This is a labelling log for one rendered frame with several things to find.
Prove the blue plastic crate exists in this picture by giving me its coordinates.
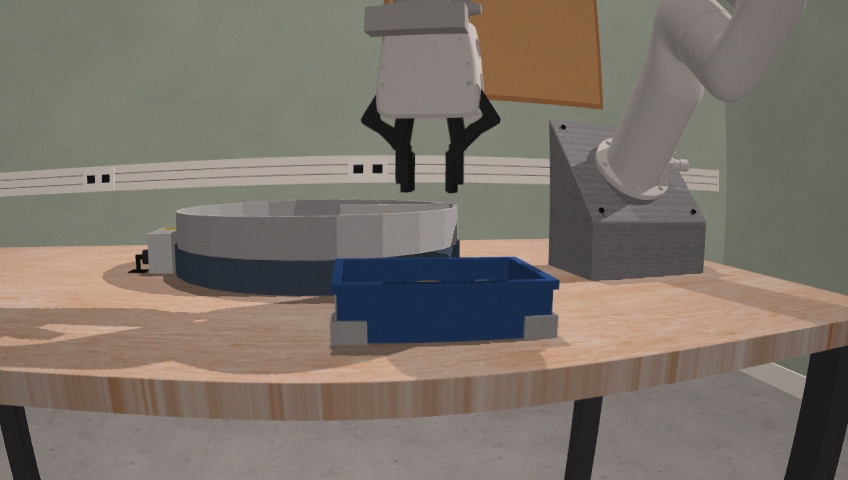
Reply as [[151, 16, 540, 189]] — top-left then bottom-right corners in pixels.
[[331, 256, 560, 344]]

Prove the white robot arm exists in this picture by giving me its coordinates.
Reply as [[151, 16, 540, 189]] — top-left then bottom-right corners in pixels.
[[364, 0, 807, 200]]

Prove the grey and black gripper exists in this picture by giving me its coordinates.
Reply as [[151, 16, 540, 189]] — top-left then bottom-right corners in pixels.
[[361, 23, 501, 193]]

